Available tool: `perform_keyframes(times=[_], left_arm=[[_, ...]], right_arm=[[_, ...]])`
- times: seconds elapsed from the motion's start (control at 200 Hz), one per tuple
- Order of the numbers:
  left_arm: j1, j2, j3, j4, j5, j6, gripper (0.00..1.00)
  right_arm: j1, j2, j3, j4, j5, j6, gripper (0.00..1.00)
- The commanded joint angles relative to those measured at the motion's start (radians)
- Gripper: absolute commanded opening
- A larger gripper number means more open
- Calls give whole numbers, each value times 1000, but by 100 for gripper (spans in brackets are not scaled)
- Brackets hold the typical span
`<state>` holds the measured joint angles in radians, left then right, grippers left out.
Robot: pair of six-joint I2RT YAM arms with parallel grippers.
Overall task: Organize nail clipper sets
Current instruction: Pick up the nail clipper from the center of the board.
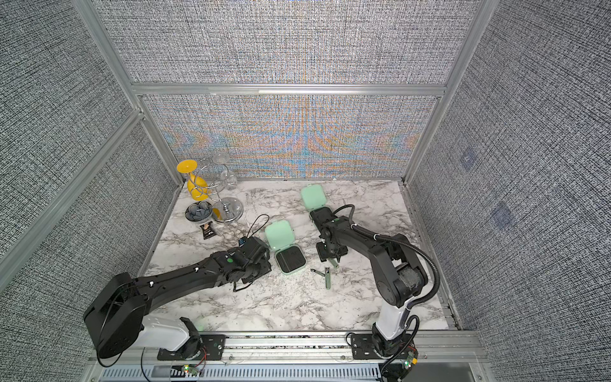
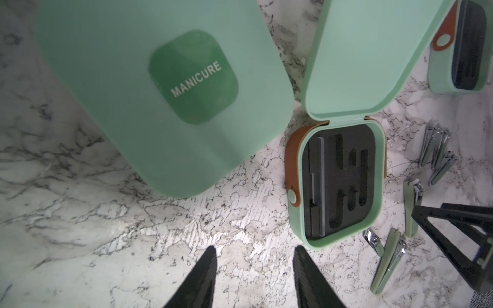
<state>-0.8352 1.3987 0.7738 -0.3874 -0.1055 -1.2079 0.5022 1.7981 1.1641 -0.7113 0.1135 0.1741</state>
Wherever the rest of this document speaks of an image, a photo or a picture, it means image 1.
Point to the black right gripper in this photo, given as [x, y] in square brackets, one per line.
[322, 254]

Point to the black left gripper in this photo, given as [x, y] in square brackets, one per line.
[266, 268]

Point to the green nail kit case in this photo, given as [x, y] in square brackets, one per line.
[288, 255]
[313, 197]

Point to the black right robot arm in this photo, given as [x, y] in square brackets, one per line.
[405, 276]

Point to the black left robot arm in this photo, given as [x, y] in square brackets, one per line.
[118, 318]

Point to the large clipper lower table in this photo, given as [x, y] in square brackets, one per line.
[327, 276]

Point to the black snack packet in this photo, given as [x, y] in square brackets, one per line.
[207, 231]

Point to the black white patterned bowl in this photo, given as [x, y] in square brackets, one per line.
[199, 212]

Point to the clear glass cup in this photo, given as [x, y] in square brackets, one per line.
[221, 160]

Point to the chrome cup holder stand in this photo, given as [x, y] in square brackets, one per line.
[226, 209]

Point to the yellow plastic cup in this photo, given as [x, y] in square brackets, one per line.
[197, 187]

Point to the yellow cup on stand top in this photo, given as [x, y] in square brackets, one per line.
[186, 166]

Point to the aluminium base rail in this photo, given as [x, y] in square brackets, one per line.
[437, 355]

